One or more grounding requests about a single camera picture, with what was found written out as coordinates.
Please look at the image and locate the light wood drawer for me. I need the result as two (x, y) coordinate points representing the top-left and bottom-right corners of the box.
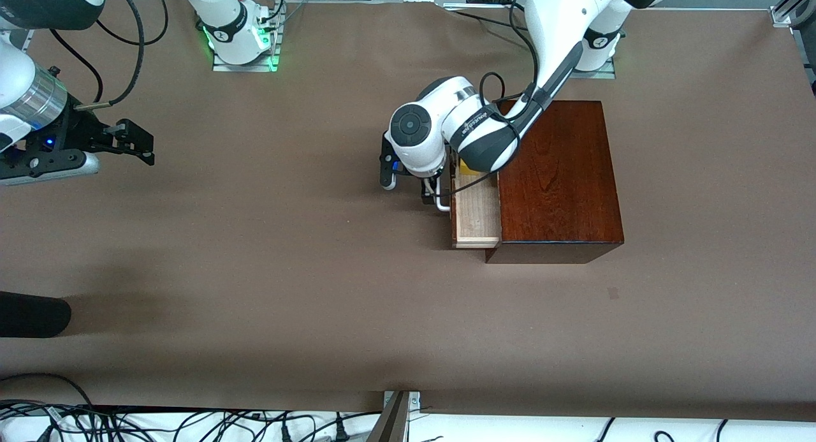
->
(451, 161), (502, 249)

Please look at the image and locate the dark brown wooden cabinet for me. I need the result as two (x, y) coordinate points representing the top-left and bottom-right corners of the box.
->
(484, 100), (625, 265)

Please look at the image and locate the black ribbed cylinder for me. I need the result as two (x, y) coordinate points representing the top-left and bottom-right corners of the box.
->
(0, 291), (72, 339)

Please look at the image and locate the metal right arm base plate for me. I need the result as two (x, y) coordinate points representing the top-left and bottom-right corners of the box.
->
(212, 18), (282, 73)

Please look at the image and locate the black base supply cable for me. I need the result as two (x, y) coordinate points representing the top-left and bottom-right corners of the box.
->
(454, 8), (530, 31)

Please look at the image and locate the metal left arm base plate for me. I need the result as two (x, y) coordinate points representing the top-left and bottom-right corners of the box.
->
(571, 56), (617, 80)

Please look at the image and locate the aluminium frame post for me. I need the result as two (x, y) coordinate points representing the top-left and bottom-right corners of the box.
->
(367, 391), (421, 442)

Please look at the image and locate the black arc floor cable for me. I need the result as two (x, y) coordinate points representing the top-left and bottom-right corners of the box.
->
(0, 373), (95, 409)

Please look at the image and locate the aluminium corner bracket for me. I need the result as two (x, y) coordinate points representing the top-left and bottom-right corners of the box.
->
(770, 0), (816, 28)

